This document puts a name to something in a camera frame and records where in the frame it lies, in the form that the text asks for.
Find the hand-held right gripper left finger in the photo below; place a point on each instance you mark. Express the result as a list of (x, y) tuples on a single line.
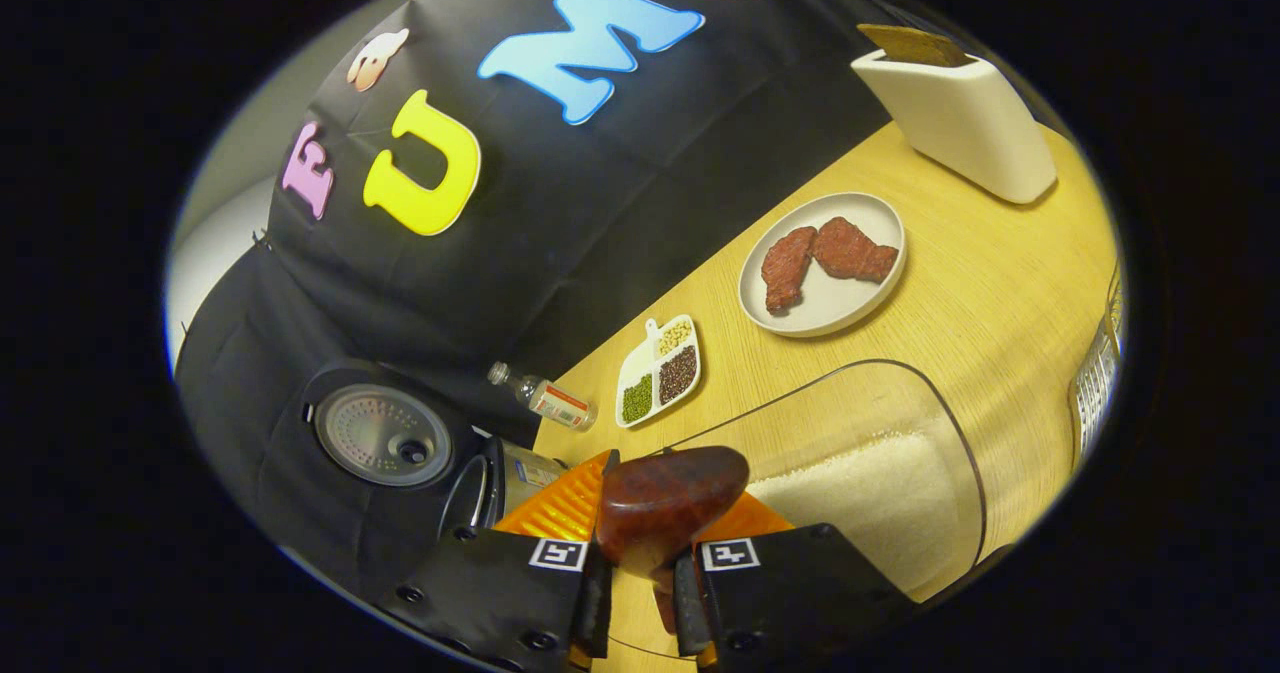
[(490, 593)]

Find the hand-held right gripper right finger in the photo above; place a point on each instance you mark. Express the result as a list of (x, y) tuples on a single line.
[(790, 583)]

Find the white rice heap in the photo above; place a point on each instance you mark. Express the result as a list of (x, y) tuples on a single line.
[(870, 513)]

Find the brown wooden spoon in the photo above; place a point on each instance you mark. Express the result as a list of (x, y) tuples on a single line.
[(670, 498)]

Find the dark grey rice cooker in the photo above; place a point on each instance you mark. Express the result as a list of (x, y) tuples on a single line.
[(380, 433)]

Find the small clear glass bottle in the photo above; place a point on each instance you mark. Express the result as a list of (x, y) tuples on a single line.
[(555, 403)]

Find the white divided dish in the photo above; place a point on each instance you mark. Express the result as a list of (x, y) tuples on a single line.
[(657, 413)]

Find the dark red bean pile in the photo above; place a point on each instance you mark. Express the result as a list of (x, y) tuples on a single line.
[(678, 373)]

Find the green bean pile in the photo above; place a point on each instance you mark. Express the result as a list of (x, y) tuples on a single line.
[(637, 398)]

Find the pale yellow bean pile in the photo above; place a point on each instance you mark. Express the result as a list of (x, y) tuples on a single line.
[(675, 337)]

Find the white round plate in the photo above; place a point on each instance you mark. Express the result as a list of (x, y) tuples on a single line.
[(840, 303)]

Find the reddish brown meat piece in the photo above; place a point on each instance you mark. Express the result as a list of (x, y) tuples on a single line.
[(787, 268), (850, 251)]

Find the black backdrop cloth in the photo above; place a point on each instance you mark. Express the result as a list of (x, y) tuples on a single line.
[(550, 203)]

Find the white toaster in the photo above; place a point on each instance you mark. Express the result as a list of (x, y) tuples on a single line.
[(970, 128)]

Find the brown toast slice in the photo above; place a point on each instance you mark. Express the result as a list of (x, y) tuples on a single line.
[(915, 45)]

